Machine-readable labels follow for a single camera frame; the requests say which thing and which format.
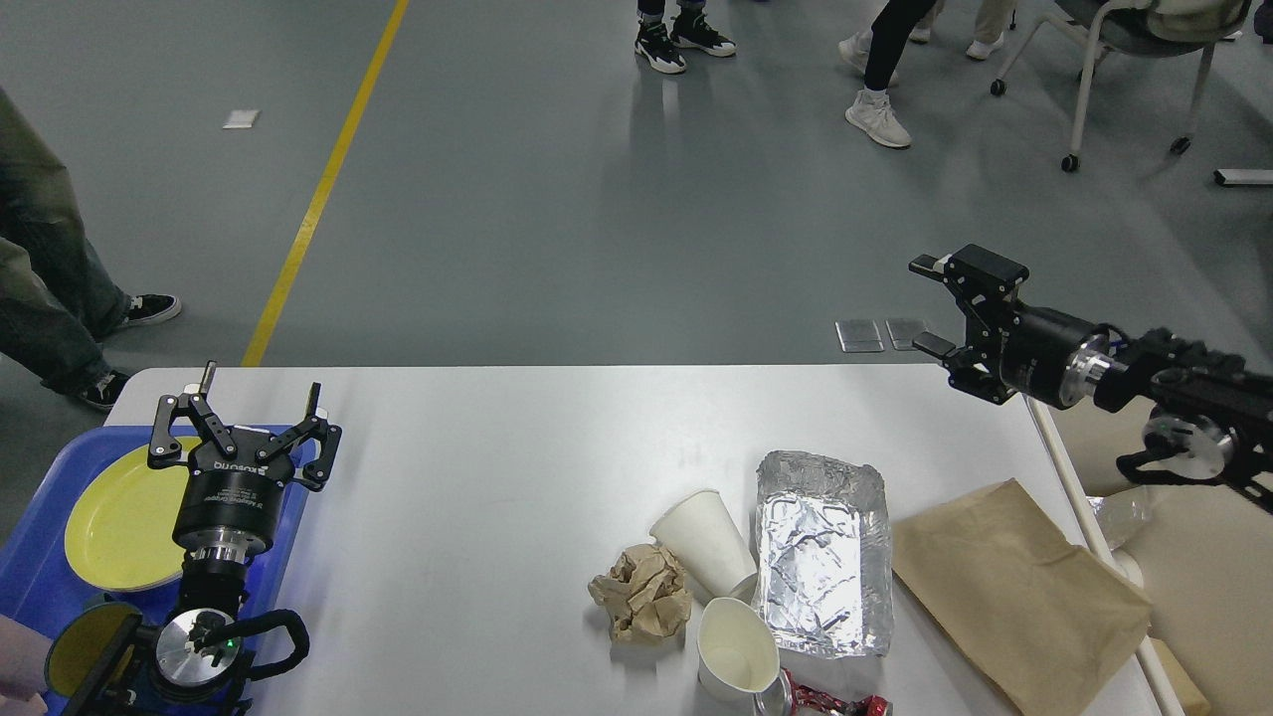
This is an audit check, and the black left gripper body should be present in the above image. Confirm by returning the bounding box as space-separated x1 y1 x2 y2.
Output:
173 452 295 563

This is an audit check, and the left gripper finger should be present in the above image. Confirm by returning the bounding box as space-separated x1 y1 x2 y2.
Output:
255 382 342 492
146 361 241 470

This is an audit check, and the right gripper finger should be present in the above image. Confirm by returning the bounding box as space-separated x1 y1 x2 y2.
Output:
908 245 1030 348
911 331 1015 405

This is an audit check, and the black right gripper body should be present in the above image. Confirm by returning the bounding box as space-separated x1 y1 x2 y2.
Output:
1001 303 1113 412

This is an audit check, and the yellow plate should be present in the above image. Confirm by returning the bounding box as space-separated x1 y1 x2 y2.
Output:
64 446 188 569

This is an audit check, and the pink mug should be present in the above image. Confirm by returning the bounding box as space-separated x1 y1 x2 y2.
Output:
1 617 52 715

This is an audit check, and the aluminium foil tray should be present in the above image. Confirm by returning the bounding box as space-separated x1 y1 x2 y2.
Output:
752 451 894 660

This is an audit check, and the brown paper bag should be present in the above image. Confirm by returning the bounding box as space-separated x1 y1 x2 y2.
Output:
892 480 1152 715

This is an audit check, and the brown paper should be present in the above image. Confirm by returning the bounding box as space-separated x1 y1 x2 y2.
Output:
587 544 694 643

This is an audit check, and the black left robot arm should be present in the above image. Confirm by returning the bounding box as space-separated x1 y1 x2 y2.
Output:
45 363 342 715

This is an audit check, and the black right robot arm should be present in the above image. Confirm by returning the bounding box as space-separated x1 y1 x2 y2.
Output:
909 245 1272 511

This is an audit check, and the right floor socket plate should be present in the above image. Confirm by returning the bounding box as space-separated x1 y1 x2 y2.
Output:
885 319 929 352

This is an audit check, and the floor socket plate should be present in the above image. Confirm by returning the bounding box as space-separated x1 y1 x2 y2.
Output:
833 320 885 354
885 319 929 352

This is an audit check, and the pink plate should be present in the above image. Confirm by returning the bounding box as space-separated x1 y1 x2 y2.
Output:
67 555 182 592

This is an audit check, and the left floor socket plate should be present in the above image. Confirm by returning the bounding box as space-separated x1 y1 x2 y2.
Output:
833 320 885 354

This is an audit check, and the person in jeans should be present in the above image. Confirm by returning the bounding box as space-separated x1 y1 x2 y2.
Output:
1 93 182 412

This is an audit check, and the blue plastic tray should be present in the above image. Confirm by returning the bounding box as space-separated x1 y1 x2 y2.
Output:
0 426 320 716

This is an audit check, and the white bar on floor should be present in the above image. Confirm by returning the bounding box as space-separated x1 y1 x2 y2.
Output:
1212 168 1273 187

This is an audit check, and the beige plastic bin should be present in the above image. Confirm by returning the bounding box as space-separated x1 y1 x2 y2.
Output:
1027 399 1272 715

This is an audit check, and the person in white sneakers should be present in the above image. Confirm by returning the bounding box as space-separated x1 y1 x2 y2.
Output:
838 0 934 149

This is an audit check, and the person in beige trousers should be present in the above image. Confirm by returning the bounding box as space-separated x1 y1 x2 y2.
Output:
908 0 1018 61

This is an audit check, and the office chair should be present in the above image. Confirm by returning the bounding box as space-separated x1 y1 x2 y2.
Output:
989 0 1256 175

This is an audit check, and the lying white paper cup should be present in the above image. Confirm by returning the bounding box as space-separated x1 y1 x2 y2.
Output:
649 489 757 600

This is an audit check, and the white paper on floor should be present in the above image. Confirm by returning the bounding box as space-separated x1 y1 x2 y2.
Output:
222 110 260 130

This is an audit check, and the upright white paper cup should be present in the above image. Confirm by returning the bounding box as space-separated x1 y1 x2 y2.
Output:
696 598 782 705

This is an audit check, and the person in black coat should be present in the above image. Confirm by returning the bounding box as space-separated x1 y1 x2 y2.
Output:
634 1 737 76

